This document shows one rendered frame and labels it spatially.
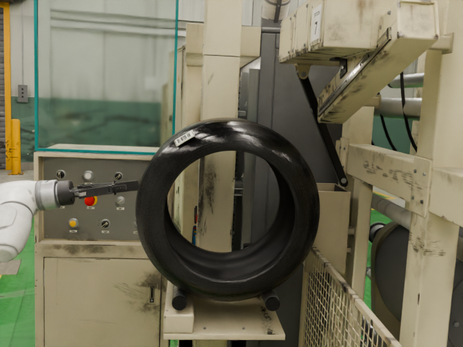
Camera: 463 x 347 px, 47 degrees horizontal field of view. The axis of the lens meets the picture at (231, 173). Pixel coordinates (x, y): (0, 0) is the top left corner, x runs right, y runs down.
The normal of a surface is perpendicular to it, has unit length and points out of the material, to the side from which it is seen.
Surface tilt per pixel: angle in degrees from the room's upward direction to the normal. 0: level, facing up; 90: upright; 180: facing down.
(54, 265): 90
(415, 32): 72
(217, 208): 90
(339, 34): 90
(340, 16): 90
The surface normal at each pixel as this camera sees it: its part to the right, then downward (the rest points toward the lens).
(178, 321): 0.08, 0.14
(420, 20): 0.09, -0.17
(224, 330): 0.04, -0.99
